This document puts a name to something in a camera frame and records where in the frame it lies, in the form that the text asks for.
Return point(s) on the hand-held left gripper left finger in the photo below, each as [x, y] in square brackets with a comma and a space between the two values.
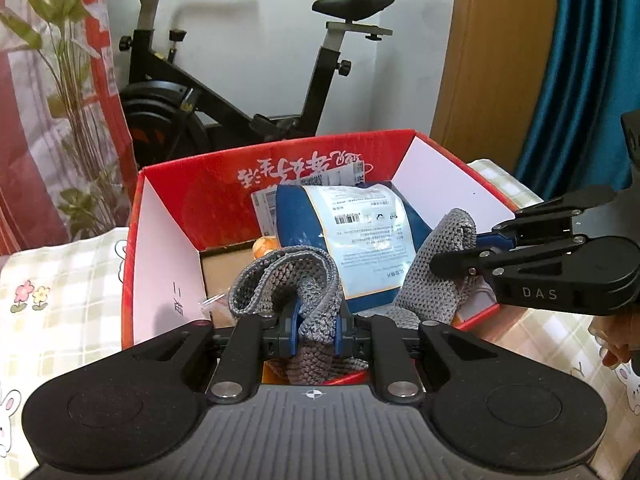
[250, 355]

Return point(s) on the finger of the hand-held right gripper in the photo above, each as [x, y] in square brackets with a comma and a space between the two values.
[550, 215]
[470, 260]

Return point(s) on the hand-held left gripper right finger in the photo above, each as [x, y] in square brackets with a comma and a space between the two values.
[390, 360]

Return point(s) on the clear plastic packet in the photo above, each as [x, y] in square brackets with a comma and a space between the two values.
[215, 307]

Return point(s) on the grey knitted cloth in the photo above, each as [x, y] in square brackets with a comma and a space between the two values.
[300, 280]

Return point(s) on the orange soft item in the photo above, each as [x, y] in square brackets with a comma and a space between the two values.
[265, 247]

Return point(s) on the red cardboard box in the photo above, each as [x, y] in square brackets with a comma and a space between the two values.
[170, 240]

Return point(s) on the blue packet with white label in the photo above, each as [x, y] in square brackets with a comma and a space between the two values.
[295, 220]

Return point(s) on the person's right hand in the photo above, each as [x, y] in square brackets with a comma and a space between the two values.
[617, 345]

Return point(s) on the teal curtain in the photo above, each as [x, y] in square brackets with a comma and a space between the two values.
[575, 60]

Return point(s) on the wooden door panel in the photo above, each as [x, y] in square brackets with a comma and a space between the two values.
[490, 60]

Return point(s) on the checkered bunny tablecloth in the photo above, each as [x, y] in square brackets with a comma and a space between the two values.
[65, 320]

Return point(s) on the black exercise bike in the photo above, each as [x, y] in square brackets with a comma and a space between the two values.
[165, 85]

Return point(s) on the printed pink backdrop cloth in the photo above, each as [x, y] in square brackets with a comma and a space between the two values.
[45, 110]

